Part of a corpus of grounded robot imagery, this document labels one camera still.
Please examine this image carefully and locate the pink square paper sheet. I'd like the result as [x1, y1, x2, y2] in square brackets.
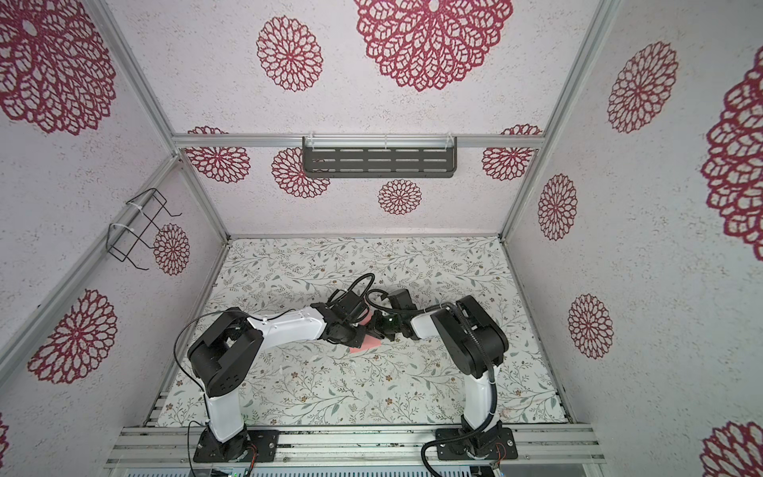
[350, 311, 382, 353]

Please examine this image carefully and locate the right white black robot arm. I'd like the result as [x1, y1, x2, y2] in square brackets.
[369, 289, 509, 433]

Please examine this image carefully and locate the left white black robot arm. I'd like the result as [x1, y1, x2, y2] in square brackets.
[187, 299, 370, 444]

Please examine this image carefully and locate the right wrist camera with cable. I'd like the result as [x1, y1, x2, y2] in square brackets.
[365, 288, 420, 316]

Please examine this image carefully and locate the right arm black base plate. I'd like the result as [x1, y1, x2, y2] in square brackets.
[436, 421, 519, 461]

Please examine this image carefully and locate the dark grey slotted wall shelf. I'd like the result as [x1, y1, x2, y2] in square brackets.
[301, 136, 458, 179]

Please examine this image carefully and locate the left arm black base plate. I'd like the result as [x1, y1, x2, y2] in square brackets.
[192, 427, 280, 463]

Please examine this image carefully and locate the black wire wall rack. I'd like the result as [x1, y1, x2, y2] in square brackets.
[105, 188, 182, 271]

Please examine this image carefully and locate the aluminium front rail base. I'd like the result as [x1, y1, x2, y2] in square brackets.
[103, 425, 606, 469]

